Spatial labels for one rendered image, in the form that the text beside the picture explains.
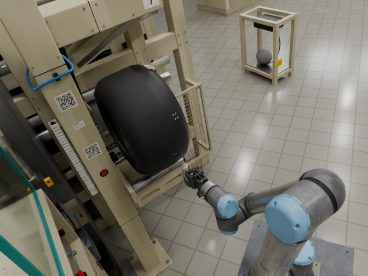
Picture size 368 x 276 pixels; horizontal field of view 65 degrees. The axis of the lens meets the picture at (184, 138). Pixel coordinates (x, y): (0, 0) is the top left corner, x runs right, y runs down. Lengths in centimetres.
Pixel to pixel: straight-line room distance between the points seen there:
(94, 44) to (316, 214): 137
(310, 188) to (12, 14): 108
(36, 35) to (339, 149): 265
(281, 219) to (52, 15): 123
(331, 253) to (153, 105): 114
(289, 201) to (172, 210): 192
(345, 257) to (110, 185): 124
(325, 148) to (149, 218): 177
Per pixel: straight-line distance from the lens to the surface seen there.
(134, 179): 184
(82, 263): 151
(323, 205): 82
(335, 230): 252
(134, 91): 136
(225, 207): 122
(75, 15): 152
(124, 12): 160
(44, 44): 124
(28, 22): 122
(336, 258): 172
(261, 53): 406
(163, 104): 135
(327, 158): 299
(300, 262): 135
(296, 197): 79
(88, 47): 171
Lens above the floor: 209
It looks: 40 degrees down
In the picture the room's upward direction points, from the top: 13 degrees counter-clockwise
